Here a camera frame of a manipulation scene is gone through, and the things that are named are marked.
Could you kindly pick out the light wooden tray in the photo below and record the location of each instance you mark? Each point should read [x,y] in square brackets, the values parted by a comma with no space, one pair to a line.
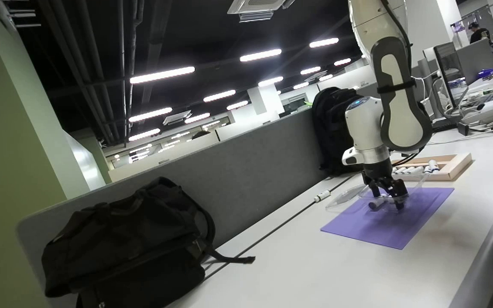
[458,165]

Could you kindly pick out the grey desk partition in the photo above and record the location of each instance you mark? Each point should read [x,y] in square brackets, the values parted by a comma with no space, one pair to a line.
[247,177]

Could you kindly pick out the fluorescent ceiling light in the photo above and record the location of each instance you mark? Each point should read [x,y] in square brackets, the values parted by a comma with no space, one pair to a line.
[261,56]
[220,97]
[198,119]
[162,74]
[343,62]
[324,44]
[271,81]
[152,116]
[145,134]
[311,71]
[237,105]

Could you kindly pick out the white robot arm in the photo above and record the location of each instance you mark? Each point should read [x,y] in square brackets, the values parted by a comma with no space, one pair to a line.
[395,104]

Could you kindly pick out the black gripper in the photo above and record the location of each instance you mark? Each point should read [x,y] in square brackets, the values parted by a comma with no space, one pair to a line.
[384,175]

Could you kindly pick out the black backpack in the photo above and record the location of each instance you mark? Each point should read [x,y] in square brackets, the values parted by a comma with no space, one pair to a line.
[330,131]

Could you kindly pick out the computer monitor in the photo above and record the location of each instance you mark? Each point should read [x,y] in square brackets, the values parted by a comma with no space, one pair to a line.
[446,74]

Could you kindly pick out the purple mat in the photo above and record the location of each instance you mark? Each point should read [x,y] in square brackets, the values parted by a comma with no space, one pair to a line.
[395,228]

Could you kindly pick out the ceiling air conditioner unit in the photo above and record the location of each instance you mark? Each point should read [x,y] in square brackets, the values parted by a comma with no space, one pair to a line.
[256,8]

